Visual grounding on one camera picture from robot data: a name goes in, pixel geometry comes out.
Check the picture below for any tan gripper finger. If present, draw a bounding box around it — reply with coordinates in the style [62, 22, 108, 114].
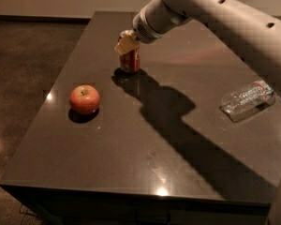
[115, 35, 139, 55]

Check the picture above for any clear plastic water bottle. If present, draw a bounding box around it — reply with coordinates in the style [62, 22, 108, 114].
[220, 81, 274, 115]

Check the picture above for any red coke can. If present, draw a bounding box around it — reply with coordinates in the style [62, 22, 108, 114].
[119, 30, 140, 73]

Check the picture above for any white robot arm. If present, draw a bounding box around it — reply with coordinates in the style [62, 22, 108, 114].
[115, 0, 281, 120]

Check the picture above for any red apple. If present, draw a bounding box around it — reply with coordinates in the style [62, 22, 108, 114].
[69, 85, 100, 115]

